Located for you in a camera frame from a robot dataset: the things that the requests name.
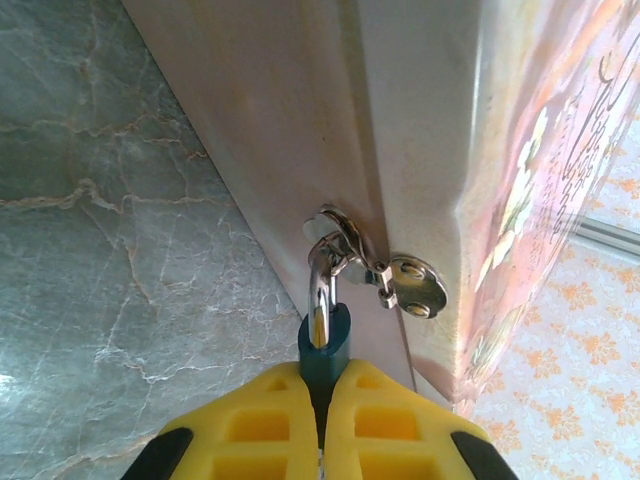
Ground pink illustrated tin box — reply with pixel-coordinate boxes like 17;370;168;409
119;0;640;419

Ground silver box hasp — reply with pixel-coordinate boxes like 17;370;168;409
302;203;450;319

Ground aluminium frame post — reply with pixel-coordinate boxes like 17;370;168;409
574;212;640;254

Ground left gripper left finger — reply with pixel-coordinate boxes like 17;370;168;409
127;362;321;480

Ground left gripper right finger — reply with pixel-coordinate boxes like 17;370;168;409
324;358;521;480

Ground small teal padlock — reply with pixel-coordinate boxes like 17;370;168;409
298;237;354;401

